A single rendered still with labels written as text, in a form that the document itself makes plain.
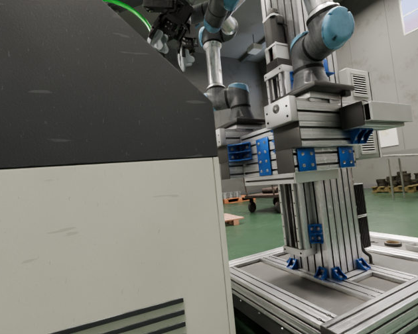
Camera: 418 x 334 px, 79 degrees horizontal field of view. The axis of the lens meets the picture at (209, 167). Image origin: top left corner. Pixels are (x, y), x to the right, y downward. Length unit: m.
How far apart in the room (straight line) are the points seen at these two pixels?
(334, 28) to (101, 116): 0.78
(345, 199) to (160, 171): 1.00
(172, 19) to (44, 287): 0.83
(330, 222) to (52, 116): 1.17
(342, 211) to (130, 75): 1.12
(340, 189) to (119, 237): 1.06
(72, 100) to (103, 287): 0.44
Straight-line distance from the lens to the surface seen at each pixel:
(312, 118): 1.01
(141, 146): 0.67
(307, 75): 1.10
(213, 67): 1.61
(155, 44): 0.98
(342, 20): 1.06
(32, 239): 0.68
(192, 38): 1.21
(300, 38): 1.17
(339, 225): 1.39
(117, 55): 0.74
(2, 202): 0.69
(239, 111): 1.46
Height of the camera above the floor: 0.72
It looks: 3 degrees up
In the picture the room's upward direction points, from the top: 6 degrees counter-clockwise
